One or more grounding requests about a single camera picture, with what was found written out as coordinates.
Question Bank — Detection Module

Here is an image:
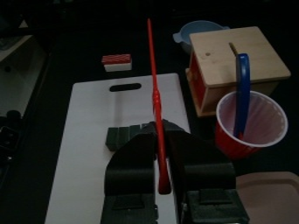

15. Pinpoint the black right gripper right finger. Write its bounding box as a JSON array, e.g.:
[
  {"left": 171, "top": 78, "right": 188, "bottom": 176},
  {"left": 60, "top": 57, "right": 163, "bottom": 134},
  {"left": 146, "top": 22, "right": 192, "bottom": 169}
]
[{"left": 163, "top": 118, "right": 251, "bottom": 224}]

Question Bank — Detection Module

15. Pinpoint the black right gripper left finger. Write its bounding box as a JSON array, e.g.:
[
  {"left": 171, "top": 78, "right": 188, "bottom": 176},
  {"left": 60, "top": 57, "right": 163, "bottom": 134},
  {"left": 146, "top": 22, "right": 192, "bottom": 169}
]
[{"left": 99, "top": 125, "right": 159, "bottom": 224}]

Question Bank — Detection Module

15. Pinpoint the red plastic toy knife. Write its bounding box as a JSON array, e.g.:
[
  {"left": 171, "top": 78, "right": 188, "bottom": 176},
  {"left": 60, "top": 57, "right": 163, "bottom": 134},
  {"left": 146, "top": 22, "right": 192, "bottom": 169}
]
[{"left": 144, "top": 17, "right": 174, "bottom": 195}]

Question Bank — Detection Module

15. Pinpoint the dark green sushi roll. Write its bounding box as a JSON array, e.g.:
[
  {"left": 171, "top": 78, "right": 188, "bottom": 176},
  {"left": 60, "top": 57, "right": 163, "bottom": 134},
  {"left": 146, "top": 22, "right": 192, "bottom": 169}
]
[{"left": 104, "top": 122, "right": 152, "bottom": 152}]

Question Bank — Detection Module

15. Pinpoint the red striped nigiri sushi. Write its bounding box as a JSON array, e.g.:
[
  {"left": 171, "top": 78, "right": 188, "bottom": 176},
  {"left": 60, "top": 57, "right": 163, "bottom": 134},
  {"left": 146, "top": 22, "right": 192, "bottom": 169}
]
[{"left": 100, "top": 53, "right": 134, "bottom": 73}]

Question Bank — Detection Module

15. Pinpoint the red plastic cup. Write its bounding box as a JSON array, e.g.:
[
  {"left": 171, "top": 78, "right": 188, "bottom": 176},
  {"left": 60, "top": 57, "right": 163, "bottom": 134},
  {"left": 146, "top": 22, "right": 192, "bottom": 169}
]
[{"left": 214, "top": 90, "right": 290, "bottom": 161}]

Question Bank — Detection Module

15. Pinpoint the white plastic cutting board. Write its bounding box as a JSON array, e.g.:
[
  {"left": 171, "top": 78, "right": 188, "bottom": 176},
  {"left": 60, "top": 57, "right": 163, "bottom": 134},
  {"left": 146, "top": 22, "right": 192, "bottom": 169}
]
[{"left": 44, "top": 73, "right": 192, "bottom": 224}]

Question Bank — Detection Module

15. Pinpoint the blue plastic utensil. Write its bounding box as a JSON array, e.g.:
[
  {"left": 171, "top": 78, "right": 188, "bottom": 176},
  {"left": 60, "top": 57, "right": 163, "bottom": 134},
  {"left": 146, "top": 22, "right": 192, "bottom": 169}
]
[{"left": 232, "top": 52, "right": 251, "bottom": 139}]

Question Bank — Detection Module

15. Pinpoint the wooden box with red drawer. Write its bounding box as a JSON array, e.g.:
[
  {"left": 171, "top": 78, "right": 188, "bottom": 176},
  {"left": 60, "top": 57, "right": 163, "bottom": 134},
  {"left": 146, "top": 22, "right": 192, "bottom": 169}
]
[{"left": 184, "top": 25, "right": 292, "bottom": 118}]

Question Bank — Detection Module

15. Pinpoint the pale blue-grey bowl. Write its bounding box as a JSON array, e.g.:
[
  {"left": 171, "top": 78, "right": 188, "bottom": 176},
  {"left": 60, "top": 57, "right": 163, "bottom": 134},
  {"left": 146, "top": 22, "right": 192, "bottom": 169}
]
[{"left": 172, "top": 19, "right": 231, "bottom": 55}]

